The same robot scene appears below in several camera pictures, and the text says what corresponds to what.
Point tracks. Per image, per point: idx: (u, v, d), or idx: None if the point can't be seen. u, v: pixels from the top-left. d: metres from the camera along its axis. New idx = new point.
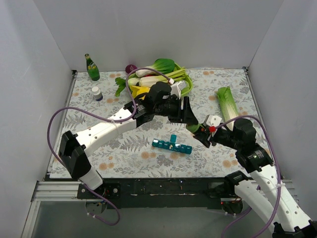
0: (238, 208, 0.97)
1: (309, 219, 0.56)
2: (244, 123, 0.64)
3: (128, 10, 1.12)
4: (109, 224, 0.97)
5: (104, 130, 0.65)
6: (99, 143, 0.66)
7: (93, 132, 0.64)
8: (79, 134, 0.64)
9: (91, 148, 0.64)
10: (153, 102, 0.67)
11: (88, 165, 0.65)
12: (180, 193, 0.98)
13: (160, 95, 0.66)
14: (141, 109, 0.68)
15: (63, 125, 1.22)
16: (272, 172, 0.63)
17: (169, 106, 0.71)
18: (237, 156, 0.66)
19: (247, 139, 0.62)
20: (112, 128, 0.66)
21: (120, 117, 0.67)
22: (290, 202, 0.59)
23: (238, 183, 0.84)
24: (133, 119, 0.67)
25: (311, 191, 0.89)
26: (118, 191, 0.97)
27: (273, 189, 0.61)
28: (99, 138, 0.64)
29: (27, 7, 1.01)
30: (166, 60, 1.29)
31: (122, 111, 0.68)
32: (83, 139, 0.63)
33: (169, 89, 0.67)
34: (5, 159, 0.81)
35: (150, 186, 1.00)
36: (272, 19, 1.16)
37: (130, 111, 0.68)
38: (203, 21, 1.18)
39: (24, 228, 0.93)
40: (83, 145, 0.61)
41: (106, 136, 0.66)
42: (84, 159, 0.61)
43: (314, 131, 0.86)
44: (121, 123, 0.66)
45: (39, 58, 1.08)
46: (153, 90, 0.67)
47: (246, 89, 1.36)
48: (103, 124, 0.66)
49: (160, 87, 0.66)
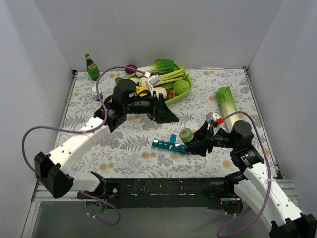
0: (238, 208, 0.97)
1: (301, 212, 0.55)
2: (242, 125, 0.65)
3: (128, 10, 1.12)
4: (109, 224, 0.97)
5: (77, 144, 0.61)
6: (75, 158, 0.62)
7: (66, 148, 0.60)
8: (52, 152, 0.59)
9: (68, 165, 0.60)
10: (121, 103, 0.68)
11: (71, 182, 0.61)
12: (180, 193, 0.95)
13: (126, 94, 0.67)
14: (111, 113, 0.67)
15: (63, 126, 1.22)
16: (262, 168, 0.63)
17: (141, 104, 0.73)
18: (232, 155, 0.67)
19: (244, 142, 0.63)
20: (85, 139, 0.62)
21: (91, 126, 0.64)
22: (281, 196, 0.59)
23: (237, 182, 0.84)
24: (105, 125, 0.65)
25: (310, 191, 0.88)
26: (117, 191, 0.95)
27: (263, 183, 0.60)
28: (74, 152, 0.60)
29: (27, 7, 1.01)
30: (166, 61, 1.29)
31: (92, 120, 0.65)
32: (58, 157, 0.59)
33: (132, 86, 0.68)
34: (5, 160, 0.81)
35: (150, 186, 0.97)
36: (272, 19, 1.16)
37: (100, 118, 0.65)
38: (203, 22, 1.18)
39: (24, 228, 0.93)
40: (58, 163, 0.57)
41: (81, 149, 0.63)
42: (63, 178, 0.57)
43: (313, 131, 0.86)
44: (93, 133, 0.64)
45: (39, 58, 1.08)
46: (117, 91, 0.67)
47: (246, 89, 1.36)
48: (75, 138, 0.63)
49: (123, 86, 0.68)
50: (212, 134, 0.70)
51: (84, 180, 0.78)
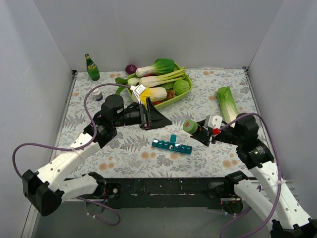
0: (238, 208, 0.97)
1: (309, 217, 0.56)
2: (247, 118, 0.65)
3: (128, 10, 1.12)
4: (109, 224, 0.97)
5: (66, 161, 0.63)
6: (63, 176, 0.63)
7: (55, 165, 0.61)
8: (40, 170, 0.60)
9: (56, 183, 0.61)
10: (110, 119, 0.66)
11: (60, 199, 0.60)
12: (180, 193, 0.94)
13: (113, 111, 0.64)
14: (101, 129, 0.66)
15: (63, 126, 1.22)
16: (272, 168, 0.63)
17: (130, 115, 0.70)
18: (238, 152, 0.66)
19: (249, 134, 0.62)
20: (74, 156, 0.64)
21: (81, 143, 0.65)
22: (290, 200, 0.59)
23: (238, 182, 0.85)
24: (95, 142, 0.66)
25: (311, 191, 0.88)
26: (117, 191, 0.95)
27: (273, 185, 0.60)
28: (62, 170, 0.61)
29: (27, 7, 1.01)
30: (166, 60, 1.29)
31: (82, 136, 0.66)
32: (46, 175, 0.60)
33: (120, 101, 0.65)
34: (5, 160, 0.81)
35: (150, 186, 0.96)
36: (272, 18, 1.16)
37: (90, 134, 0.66)
38: (203, 21, 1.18)
39: (24, 228, 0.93)
40: (46, 182, 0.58)
41: (70, 166, 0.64)
42: (51, 196, 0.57)
43: (313, 131, 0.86)
44: (82, 149, 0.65)
45: (39, 58, 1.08)
46: (104, 108, 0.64)
47: (246, 89, 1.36)
48: (64, 155, 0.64)
49: (110, 102, 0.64)
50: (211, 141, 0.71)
51: (79, 187, 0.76)
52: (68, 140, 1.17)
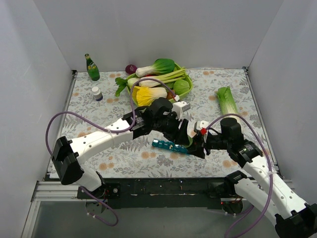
0: (238, 209, 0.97)
1: (305, 202, 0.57)
2: (228, 119, 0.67)
3: (128, 10, 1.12)
4: (109, 224, 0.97)
5: (99, 139, 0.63)
6: (92, 152, 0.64)
7: (88, 140, 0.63)
8: (75, 140, 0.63)
9: (84, 156, 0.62)
10: (154, 116, 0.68)
11: (81, 172, 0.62)
12: (180, 193, 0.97)
13: (161, 111, 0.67)
14: (139, 121, 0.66)
15: (63, 125, 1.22)
16: (262, 161, 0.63)
17: (168, 124, 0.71)
18: (229, 153, 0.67)
19: (234, 133, 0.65)
20: (108, 137, 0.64)
21: (117, 127, 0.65)
22: (283, 188, 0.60)
23: (238, 182, 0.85)
24: (130, 131, 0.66)
25: (310, 191, 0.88)
26: (118, 191, 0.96)
27: (265, 177, 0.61)
28: (94, 146, 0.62)
29: (27, 7, 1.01)
30: (166, 60, 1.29)
31: (120, 122, 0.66)
32: (77, 146, 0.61)
33: (169, 104, 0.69)
34: (5, 160, 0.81)
35: (150, 186, 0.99)
36: (272, 19, 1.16)
37: (127, 122, 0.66)
38: (203, 22, 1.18)
39: (24, 228, 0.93)
40: (76, 152, 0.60)
41: (101, 146, 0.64)
42: (77, 167, 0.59)
43: (313, 131, 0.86)
44: (117, 134, 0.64)
45: (39, 58, 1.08)
46: (155, 104, 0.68)
47: (246, 89, 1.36)
48: (99, 133, 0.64)
49: (162, 102, 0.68)
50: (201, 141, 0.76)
51: (90, 177, 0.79)
52: (68, 140, 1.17)
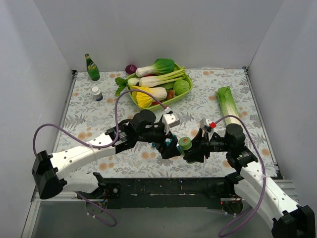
0: (238, 209, 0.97)
1: (297, 204, 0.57)
2: (235, 128, 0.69)
3: (128, 10, 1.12)
4: (109, 224, 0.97)
5: (80, 154, 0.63)
6: (73, 167, 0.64)
7: (69, 155, 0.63)
8: (55, 155, 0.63)
9: (64, 171, 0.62)
10: (136, 130, 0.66)
11: (62, 188, 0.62)
12: (180, 193, 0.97)
13: (142, 124, 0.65)
14: (123, 136, 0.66)
15: (63, 126, 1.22)
16: (257, 166, 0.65)
17: (154, 134, 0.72)
18: (228, 158, 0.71)
19: (238, 143, 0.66)
20: (89, 152, 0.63)
21: (99, 142, 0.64)
22: (276, 190, 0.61)
23: (238, 182, 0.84)
24: (112, 146, 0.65)
25: (310, 191, 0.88)
26: (118, 191, 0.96)
27: (258, 180, 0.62)
28: (74, 161, 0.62)
29: (27, 7, 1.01)
30: (166, 61, 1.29)
31: (103, 136, 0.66)
32: (57, 161, 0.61)
33: (151, 117, 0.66)
34: (5, 159, 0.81)
35: (150, 186, 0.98)
36: (272, 18, 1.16)
37: (110, 137, 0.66)
38: (203, 21, 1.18)
39: (24, 229, 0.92)
40: (55, 168, 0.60)
41: (82, 160, 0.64)
42: (55, 184, 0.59)
43: (313, 131, 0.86)
44: (99, 149, 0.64)
45: (38, 58, 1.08)
46: (136, 118, 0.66)
47: (246, 89, 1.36)
48: (80, 148, 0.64)
49: (143, 116, 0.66)
50: (207, 140, 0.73)
51: (80, 183, 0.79)
52: (68, 140, 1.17)
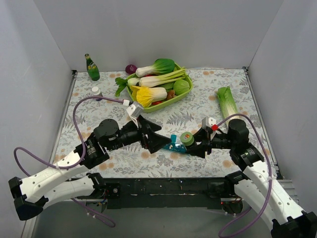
0: (238, 209, 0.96)
1: (302, 210, 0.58)
2: (238, 123, 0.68)
3: (128, 10, 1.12)
4: (108, 224, 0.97)
5: (48, 178, 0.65)
6: (44, 190, 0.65)
7: (37, 180, 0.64)
8: (24, 180, 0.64)
9: (35, 196, 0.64)
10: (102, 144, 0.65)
11: (37, 209, 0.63)
12: (180, 193, 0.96)
13: (104, 138, 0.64)
14: (91, 151, 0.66)
15: (63, 126, 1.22)
16: (263, 166, 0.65)
17: (128, 136, 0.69)
18: (232, 155, 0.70)
19: (241, 138, 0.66)
20: (56, 175, 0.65)
21: (68, 162, 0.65)
22: (282, 194, 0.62)
23: (238, 182, 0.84)
24: (81, 164, 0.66)
25: (310, 191, 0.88)
26: (118, 191, 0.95)
27: (264, 182, 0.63)
28: (43, 186, 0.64)
29: (27, 7, 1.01)
30: (166, 60, 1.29)
31: (71, 155, 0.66)
32: (26, 187, 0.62)
33: (112, 129, 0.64)
34: (5, 160, 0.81)
35: (150, 186, 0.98)
36: (272, 18, 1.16)
37: (79, 154, 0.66)
38: (203, 21, 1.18)
39: (24, 228, 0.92)
40: (24, 195, 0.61)
41: (52, 183, 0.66)
42: (29, 208, 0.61)
43: (313, 131, 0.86)
44: (67, 170, 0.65)
45: (38, 58, 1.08)
46: (97, 132, 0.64)
47: (246, 89, 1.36)
48: (49, 171, 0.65)
49: (104, 129, 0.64)
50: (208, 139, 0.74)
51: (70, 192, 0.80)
52: (67, 140, 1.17)
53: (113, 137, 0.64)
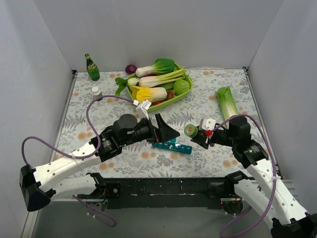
0: (238, 209, 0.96)
1: (305, 212, 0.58)
2: (238, 118, 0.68)
3: (128, 10, 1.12)
4: (109, 224, 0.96)
5: (63, 166, 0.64)
6: (57, 179, 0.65)
7: (52, 168, 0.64)
8: (38, 168, 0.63)
9: (48, 185, 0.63)
10: (119, 138, 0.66)
11: (47, 200, 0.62)
12: (180, 193, 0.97)
13: (124, 131, 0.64)
14: (107, 145, 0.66)
15: (63, 126, 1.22)
16: (267, 165, 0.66)
17: (141, 132, 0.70)
18: (234, 152, 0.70)
19: (242, 133, 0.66)
20: (72, 164, 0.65)
21: (83, 152, 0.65)
22: (286, 195, 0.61)
23: (238, 182, 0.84)
24: (96, 155, 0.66)
25: (310, 191, 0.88)
26: (118, 191, 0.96)
27: (268, 181, 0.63)
28: (58, 174, 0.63)
29: (27, 7, 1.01)
30: (166, 61, 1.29)
31: (86, 146, 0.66)
32: (40, 175, 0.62)
33: (132, 123, 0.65)
34: (5, 159, 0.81)
35: (150, 186, 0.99)
36: (272, 19, 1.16)
37: (94, 146, 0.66)
38: (203, 21, 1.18)
39: (24, 228, 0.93)
40: (38, 182, 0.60)
41: (66, 172, 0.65)
42: (41, 196, 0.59)
43: (314, 131, 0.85)
44: (82, 160, 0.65)
45: (38, 58, 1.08)
46: (116, 125, 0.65)
47: (246, 89, 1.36)
48: (64, 160, 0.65)
49: (124, 122, 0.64)
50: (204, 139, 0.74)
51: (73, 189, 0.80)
52: (67, 140, 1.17)
53: (131, 130, 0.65)
